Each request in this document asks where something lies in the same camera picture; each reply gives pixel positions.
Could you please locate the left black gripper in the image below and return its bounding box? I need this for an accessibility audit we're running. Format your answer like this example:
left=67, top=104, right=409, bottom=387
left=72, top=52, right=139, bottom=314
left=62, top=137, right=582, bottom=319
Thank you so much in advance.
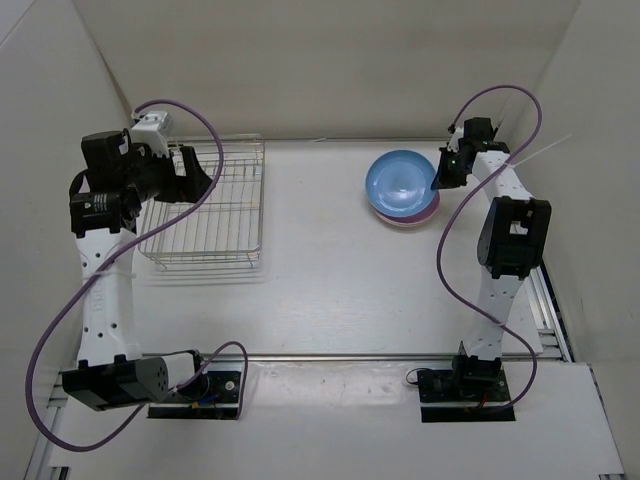
left=122, top=143, right=214, bottom=204

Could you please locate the blue plate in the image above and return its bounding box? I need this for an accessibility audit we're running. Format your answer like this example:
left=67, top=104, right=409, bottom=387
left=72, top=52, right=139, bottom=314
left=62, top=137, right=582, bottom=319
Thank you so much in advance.
left=365, top=150, right=439, bottom=218

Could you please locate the pink plate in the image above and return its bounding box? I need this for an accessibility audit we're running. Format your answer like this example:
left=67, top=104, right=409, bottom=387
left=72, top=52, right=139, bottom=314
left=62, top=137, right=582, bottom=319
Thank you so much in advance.
left=372, top=192, right=442, bottom=227

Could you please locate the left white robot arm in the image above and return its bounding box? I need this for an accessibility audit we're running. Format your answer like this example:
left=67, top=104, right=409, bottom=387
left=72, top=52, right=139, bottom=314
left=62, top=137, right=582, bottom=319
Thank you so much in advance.
left=62, top=130, right=212, bottom=411

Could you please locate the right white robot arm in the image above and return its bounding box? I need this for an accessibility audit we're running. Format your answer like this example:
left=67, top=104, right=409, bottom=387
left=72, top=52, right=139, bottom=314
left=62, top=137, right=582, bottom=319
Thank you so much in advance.
left=431, top=117, right=552, bottom=400

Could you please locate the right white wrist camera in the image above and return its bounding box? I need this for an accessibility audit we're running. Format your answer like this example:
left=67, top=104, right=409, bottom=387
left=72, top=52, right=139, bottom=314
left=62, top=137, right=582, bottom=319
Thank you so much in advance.
left=446, top=124, right=464, bottom=153

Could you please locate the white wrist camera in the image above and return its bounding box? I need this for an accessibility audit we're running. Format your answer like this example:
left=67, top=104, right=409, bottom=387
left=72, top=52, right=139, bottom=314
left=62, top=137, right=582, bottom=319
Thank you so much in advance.
left=446, top=124, right=464, bottom=153
left=131, top=111, right=173, bottom=157

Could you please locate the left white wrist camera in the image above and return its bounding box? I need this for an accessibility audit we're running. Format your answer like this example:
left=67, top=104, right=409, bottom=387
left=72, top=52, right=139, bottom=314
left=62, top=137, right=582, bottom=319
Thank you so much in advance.
left=131, top=111, right=173, bottom=157

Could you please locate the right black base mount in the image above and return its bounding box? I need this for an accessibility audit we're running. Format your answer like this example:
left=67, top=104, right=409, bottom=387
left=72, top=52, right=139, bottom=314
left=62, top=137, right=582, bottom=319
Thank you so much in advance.
left=405, top=354, right=516, bottom=424

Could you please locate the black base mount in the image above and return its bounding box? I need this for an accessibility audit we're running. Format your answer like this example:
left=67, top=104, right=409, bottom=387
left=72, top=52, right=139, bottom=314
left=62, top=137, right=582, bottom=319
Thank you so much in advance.
left=405, top=354, right=516, bottom=424
left=147, top=361, right=248, bottom=421

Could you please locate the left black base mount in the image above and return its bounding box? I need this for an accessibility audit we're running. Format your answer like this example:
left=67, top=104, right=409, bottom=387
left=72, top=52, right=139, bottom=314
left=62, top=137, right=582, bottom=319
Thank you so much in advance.
left=147, top=361, right=248, bottom=421

